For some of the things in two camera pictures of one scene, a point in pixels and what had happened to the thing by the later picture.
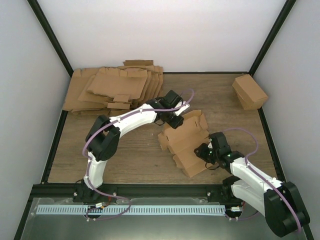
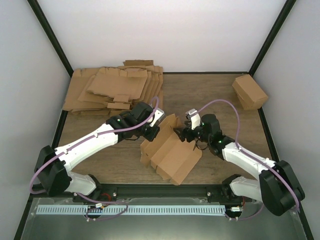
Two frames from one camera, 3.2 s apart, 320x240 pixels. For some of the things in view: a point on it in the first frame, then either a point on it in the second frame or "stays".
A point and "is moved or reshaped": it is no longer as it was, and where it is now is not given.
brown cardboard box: x=182 y=142 is moved or reshaped
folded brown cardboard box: x=252 y=96 stays
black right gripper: x=201 y=153 to x=183 y=132
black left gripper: x=175 y=123 to x=150 y=136
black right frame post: x=272 y=35 stays
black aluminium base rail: x=127 y=192 stays
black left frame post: x=43 y=22 stays
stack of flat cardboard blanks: x=111 y=90 stays
